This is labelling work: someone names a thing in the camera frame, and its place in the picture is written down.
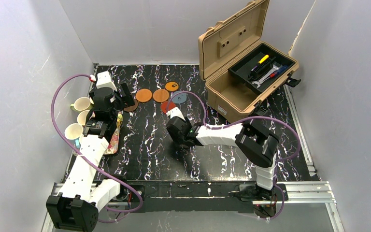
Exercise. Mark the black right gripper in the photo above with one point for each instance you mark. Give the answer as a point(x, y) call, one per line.
point(174, 124)

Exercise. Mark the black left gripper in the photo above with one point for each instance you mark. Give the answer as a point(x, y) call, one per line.
point(120, 98)

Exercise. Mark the red coaster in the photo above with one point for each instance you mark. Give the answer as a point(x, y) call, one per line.
point(167, 106)

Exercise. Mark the light wooden coaster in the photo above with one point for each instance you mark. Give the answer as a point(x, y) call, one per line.
point(161, 95)

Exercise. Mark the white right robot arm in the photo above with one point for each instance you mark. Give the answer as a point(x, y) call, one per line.
point(256, 142)

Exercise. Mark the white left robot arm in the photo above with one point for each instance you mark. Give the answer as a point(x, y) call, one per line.
point(77, 205)

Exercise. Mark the dark brown coaster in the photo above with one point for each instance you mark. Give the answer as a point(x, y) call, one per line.
point(132, 108)

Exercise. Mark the orange wooden coaster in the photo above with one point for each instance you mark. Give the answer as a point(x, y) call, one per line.
point(144, 95)

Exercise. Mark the blue grey coaster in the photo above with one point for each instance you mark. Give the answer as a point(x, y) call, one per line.
point(178, 97)

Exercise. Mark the orange smiley coaster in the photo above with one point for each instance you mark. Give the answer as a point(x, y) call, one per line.
point(171, 86)

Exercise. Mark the green mug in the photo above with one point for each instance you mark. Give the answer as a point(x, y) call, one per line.
point(81, 104)

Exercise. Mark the pink mug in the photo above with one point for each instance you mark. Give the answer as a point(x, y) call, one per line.
point(81, 118)

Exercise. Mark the floral tray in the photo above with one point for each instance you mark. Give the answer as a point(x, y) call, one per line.
point(114, 142)

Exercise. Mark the blue mug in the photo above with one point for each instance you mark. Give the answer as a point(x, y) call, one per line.
point(73, 133)

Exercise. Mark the tan plastic toolbox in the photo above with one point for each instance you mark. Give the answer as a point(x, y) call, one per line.
point(220, 47)

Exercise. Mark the black toolbox tray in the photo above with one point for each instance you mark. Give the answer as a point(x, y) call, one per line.
point(243, 67)

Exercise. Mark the red blue screwdriver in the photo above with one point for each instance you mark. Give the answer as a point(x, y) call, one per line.
point(278, 71)

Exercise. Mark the silver wrench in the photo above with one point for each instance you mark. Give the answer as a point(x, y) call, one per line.
point(259, 82)

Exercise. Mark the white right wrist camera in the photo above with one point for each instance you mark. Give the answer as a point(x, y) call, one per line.
point(175, 112)

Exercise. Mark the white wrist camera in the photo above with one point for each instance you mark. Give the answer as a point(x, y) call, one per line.
point(104, 79)
point(175, 112)

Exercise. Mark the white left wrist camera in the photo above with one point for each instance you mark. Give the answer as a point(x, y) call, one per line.
point(104, 79)

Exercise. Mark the yellow handled screwdriver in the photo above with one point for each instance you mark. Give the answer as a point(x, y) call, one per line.
point(260, 62)

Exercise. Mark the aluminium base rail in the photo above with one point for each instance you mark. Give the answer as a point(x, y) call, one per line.
point(216, 196)

